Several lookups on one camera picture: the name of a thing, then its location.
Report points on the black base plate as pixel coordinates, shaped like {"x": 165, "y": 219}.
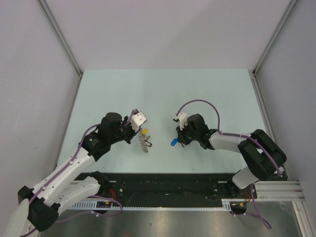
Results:
{"x": 167, "y": 189}

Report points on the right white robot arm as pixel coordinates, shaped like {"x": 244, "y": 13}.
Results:
{"x": 263, "y": 157}

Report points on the large silver keyring holder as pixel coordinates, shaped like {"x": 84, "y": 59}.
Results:
{"x": 142, "y": 141}

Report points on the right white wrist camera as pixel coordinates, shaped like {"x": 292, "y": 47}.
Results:
{"x": 181, "y": 118}

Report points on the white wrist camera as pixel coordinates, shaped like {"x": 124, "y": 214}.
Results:
{"x": 137, "y": 120}
{"x": 181, "y": 118}

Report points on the right aluminium frame post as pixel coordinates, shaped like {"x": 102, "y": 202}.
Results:
{"x": 290, "y": 8}

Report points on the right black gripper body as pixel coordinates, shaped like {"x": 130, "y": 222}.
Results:
{"x": 187, "y": 135}

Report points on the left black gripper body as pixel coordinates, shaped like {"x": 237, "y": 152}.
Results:
{"x": 126, "y": 133}

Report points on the left aluminium frame post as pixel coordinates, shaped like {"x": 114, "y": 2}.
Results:
{"x": 59, "y": 35}

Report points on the blue key tag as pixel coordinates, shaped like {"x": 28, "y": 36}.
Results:
{"x": 174, "y": 142}

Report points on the black key tag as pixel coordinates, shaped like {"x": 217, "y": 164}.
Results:
{"x": 148, "y": 144}

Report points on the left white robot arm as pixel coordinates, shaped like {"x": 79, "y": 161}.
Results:
{"x": 51, "y": 196}

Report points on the aluminium frame post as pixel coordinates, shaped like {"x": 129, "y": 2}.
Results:
{"x": 59, "y": 35}
{"x": 290, "y": 8}

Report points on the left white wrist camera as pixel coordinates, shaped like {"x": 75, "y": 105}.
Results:
{"x": 137, "y": 120}

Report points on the white slotted cable duct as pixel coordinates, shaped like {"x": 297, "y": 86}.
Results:
{"x": 102, "y": 205}

